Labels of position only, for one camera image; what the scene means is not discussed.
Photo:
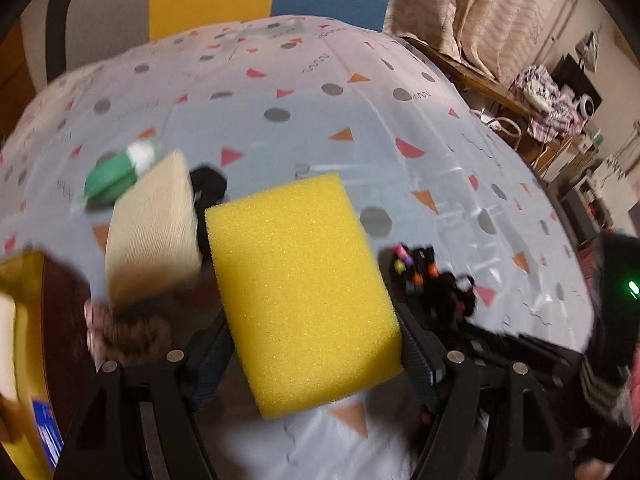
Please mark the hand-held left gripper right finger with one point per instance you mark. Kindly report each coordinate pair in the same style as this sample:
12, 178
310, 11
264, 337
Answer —
417, 360

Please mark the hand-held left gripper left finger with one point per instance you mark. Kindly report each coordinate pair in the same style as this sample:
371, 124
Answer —
212, 370

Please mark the yellow sponge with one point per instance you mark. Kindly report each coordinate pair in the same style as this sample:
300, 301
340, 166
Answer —
300, 290

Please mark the beige cloth pad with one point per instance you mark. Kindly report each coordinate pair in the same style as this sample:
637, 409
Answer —
150, 230

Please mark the gold tin box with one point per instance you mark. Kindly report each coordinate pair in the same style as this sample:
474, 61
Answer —
55, 320

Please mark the blue cardboard box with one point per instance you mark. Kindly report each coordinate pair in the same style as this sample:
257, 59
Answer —
46, 430

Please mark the green squeeze bottle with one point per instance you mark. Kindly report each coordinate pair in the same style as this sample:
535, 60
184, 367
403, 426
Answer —
107, 182

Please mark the person's right forearm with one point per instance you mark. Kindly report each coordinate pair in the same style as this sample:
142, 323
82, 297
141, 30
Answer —
605, 390

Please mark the white round device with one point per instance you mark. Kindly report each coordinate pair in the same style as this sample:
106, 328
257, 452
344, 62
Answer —
586, 106

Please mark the pile of patterned clothes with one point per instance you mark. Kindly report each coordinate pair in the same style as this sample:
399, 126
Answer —
545, 105

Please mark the patterned white tablecloth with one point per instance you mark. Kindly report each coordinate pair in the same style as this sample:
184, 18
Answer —
325, 125

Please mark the wooden bench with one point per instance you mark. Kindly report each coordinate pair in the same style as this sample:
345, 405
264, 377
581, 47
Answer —
480, 80

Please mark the pink patterned curtain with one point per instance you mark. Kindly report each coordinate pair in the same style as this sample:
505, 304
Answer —
475, 5

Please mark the wooden cabinet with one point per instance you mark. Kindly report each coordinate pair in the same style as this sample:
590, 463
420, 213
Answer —
15, 85

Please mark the black padded post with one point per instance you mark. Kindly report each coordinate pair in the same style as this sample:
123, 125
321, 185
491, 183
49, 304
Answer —
62, 25

